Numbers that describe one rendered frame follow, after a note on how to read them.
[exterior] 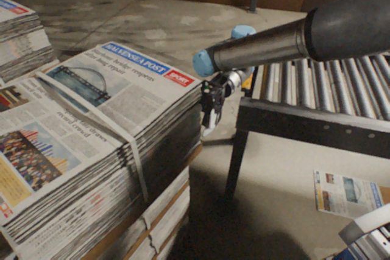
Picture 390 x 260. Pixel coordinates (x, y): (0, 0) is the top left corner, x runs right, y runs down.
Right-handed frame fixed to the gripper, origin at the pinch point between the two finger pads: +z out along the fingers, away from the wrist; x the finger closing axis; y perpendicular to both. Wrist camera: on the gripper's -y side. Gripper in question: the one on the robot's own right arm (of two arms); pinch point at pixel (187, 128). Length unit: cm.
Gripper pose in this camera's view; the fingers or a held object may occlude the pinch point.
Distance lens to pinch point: 66.2
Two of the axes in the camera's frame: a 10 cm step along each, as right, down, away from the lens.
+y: -0.1, -7.2, -6.9
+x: 8.1, 4.0, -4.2
